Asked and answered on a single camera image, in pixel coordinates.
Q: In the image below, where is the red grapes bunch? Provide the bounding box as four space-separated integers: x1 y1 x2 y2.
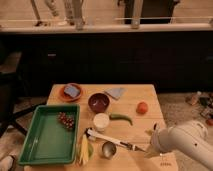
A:
58 112 75 130

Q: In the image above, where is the grey folded cloth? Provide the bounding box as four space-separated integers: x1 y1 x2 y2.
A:
105 87 125 100

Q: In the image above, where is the white cup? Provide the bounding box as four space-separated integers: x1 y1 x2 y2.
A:
93 113 110 132

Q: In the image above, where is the black office chair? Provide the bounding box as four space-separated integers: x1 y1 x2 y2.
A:
0 71 41 138

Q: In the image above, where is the yellow corn cob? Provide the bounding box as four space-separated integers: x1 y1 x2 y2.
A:
78 135 93 165

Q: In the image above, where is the small metal cup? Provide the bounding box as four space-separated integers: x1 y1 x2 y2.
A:
102 141 117 159

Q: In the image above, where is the orange plate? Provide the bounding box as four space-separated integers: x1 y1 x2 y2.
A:
59 83 83 102

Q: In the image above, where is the blue sponge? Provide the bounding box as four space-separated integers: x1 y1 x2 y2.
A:
64 85 80 98

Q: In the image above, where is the dark red bowl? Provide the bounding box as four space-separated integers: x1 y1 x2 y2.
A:
88 93 110 113

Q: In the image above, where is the green chili pepper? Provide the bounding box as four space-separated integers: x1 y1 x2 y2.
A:
109 114 133 125

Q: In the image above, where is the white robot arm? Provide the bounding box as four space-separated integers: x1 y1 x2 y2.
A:
145 120 213 171

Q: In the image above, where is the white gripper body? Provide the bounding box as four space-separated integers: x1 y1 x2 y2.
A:
145 129 162 158

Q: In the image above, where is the green plastic tray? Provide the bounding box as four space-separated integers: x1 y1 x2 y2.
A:
19 104 80 166

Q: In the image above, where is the orange tomato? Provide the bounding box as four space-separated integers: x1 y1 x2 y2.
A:
136 102 148 114

